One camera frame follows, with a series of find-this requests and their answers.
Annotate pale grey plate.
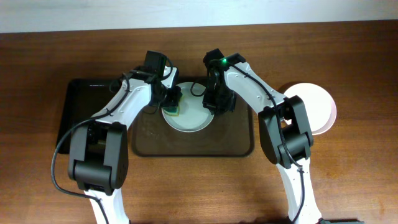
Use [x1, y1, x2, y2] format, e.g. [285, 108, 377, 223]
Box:
[162, 82, 214, 133]

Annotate black tray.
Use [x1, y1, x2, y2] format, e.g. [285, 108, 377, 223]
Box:
[55, 78, 121, 145]

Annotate white plate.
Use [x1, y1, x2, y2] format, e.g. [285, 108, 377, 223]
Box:
[284, 83, 337, 135]

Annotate brown tray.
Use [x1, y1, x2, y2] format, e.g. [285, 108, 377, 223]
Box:
[131, 82, 254, 157]

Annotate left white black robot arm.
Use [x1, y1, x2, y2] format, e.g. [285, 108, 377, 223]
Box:
[68, 51, 182, 223]

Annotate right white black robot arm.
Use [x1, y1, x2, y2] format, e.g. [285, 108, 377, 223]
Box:
[203, 49, 323, 223]

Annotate green yellow sponge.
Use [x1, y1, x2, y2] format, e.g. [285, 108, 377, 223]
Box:
[162, 106, 180, 116]

